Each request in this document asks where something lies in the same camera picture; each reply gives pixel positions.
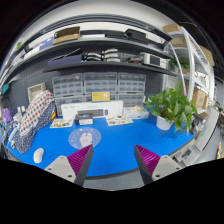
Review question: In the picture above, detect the long white box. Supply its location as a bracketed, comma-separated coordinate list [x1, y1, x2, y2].
[61, 100, 123, 120]

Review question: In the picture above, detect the white instrument on shelf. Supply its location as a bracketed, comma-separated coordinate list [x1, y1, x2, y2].
[140, 52, 167, 69]

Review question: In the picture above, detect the illustrated card left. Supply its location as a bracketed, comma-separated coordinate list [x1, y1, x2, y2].
[51, 119, 73, 128]

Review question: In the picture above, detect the illustrated card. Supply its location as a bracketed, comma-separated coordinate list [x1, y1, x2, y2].
[106, 116, 133, 126]
[51, 119, 73, 128]

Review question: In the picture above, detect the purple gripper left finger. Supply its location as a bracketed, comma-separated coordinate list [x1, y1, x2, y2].
[45, 144, 93, 186]

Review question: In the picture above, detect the white computer mouse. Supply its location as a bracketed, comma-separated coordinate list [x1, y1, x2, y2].
[33, 148, 44, 163]

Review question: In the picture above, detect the patterned fabric bundle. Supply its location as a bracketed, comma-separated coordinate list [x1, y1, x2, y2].
[14, 90, 56, 154]

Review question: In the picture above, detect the grey drawer organizer cabinet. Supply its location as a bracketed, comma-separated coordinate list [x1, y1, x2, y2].
[52, 72, 146, 116]

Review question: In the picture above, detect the white box with items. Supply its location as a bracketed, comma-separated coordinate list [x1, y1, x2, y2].
[123, 106, 149, 119]

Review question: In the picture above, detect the dark blue flat box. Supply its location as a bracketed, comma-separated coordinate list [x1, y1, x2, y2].
[47, 55, 82, 68]

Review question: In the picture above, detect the yellow label card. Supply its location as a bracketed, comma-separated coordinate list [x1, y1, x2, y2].
[91, 91, 110, 102]

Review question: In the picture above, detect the white metal shelving rack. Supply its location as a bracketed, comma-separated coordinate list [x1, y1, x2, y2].
[163, 24, 214, 111]

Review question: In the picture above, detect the small black device box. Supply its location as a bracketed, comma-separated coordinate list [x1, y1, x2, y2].
[75, 113, 93, 125]

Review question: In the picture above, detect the illustrated card right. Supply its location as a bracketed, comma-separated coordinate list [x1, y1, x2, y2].
[106, 116, 133, 126]

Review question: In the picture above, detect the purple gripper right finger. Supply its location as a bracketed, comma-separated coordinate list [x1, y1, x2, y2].
[134, 145, 182, 185]

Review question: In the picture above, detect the green potted plant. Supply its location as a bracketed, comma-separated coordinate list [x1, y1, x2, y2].
[144, 82, 197, 133]

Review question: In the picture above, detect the cardboard box on top shelf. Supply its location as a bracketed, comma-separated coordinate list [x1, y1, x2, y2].
[52, 26, 80, 45]

